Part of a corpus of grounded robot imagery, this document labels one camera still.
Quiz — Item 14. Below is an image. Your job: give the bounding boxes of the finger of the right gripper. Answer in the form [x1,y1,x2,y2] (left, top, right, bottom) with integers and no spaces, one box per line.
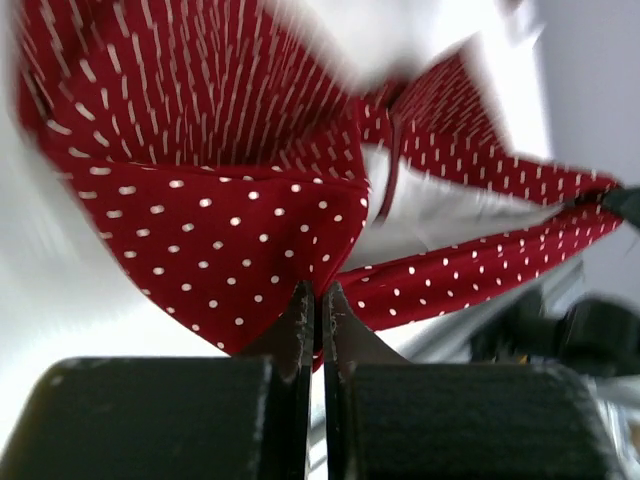
[601,186,640,225]

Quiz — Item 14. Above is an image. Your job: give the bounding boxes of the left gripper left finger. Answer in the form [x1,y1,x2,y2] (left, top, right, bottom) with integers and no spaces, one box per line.
[234,279,315,391]

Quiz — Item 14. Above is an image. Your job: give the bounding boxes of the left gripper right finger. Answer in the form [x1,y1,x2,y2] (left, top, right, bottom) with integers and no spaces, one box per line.
[322,282,412,385]

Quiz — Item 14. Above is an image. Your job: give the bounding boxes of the red polka dot skirt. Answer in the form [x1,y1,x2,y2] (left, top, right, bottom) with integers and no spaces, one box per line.
[10,1,624,354]

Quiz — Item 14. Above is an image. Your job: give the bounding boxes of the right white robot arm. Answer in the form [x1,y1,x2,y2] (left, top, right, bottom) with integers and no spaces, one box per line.
[470,187,639,378]

